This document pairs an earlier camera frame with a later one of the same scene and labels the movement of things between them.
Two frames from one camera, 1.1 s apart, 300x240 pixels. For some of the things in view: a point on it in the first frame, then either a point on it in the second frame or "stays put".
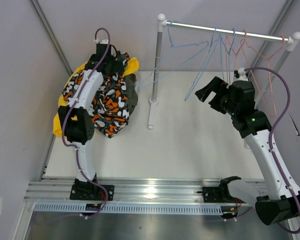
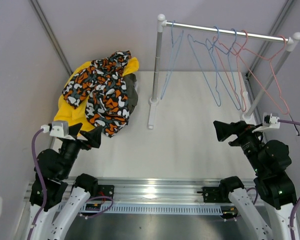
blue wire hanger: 212,43 → 215,63
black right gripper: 218,86 → 240,128
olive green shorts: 131,92 stays put
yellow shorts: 133,65 stays put
